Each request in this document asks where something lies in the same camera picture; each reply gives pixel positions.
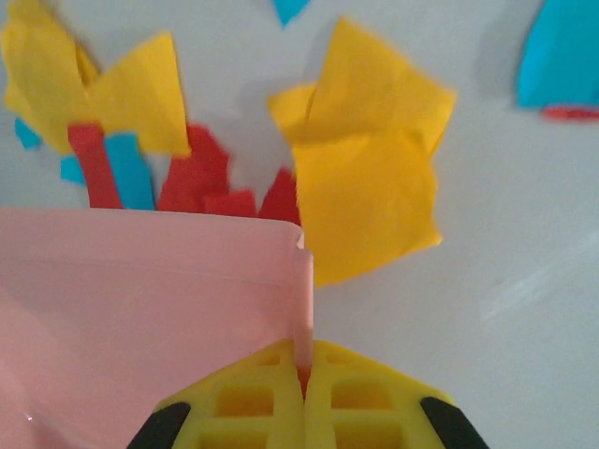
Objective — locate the pink plastic dustpan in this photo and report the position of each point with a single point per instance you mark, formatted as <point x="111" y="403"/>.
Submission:
<point x="140" y="304"/>

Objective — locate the red paper scrap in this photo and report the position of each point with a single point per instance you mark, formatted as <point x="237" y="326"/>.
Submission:
<point x="231" y="203"/>
<point x="571" y="113"/>
<point x="196" y="168"/>
<point x="281" y="201"/>

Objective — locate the large blue paper scrap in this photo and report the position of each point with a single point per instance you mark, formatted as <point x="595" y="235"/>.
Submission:
<point x="561" y="56"/>

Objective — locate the small blue paper scrap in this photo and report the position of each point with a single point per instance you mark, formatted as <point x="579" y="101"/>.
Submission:
<point x="27" y="134"/>
<point x="72" y="170"/>

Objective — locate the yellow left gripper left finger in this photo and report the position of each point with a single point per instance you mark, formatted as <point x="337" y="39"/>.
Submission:
<point x="243" y="374"/>

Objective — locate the red paper strip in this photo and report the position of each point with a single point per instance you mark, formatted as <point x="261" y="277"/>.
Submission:
<point x="93" y="168"/>

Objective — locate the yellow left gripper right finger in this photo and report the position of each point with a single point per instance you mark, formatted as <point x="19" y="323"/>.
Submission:
<point x="365" y="379"/>

